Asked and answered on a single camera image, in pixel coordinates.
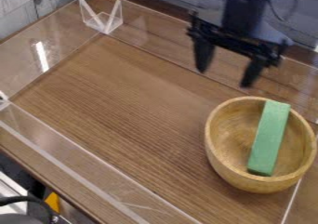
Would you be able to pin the black device with yellow label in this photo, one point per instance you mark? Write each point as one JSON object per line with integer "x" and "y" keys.
{"x": 68, "y": 216}

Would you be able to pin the clear acrylic front wall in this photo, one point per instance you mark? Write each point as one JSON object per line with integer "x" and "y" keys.
{"x": 92, "y": 185}

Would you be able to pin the clear acrylic corner bracket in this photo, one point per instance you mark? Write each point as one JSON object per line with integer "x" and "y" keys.
{"x": 104, "y": 22}

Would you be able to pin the brown wooden bowl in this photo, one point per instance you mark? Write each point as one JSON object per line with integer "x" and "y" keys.
{"x": 228, "y": 135}

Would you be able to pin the green rectangular block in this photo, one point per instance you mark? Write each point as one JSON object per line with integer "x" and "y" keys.
{"x": 270, "y": 132}

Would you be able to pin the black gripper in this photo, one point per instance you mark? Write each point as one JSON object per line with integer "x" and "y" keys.
{"x": 239, "y": 30}

